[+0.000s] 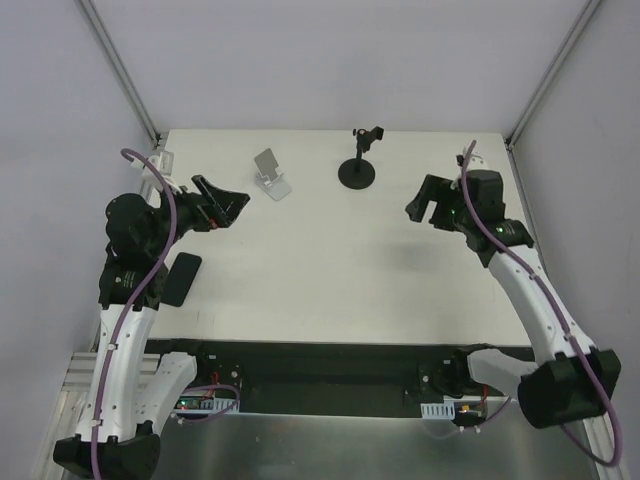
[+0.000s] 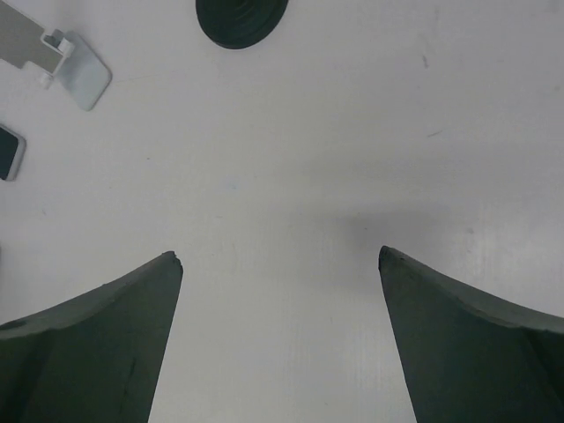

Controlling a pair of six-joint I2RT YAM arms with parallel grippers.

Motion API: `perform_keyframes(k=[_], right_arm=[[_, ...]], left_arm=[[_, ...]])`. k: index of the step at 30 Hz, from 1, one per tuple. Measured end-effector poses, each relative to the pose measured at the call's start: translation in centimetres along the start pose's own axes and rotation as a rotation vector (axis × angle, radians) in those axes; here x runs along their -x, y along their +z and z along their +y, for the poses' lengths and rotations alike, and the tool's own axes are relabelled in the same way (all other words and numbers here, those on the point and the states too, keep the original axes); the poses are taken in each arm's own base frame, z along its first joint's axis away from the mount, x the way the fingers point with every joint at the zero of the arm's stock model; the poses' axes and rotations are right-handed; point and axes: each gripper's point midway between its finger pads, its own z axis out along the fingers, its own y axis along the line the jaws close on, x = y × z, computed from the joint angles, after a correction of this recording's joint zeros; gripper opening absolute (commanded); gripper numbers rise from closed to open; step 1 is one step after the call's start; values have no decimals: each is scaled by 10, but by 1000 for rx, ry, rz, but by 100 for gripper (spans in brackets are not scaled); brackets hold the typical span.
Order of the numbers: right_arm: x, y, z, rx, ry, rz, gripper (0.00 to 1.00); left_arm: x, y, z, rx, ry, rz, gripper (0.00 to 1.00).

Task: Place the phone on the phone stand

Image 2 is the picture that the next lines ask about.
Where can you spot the black round-base phone stand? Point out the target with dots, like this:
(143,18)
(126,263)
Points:
(239,24)

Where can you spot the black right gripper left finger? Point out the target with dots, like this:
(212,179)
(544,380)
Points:
(96,357)

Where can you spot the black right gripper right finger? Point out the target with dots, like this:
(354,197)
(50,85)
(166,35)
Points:
(467,355)

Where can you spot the silver folding phone stand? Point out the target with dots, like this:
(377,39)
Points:
(62,56)

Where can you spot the white-edged black smartphone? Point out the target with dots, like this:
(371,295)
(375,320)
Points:
(12,149)

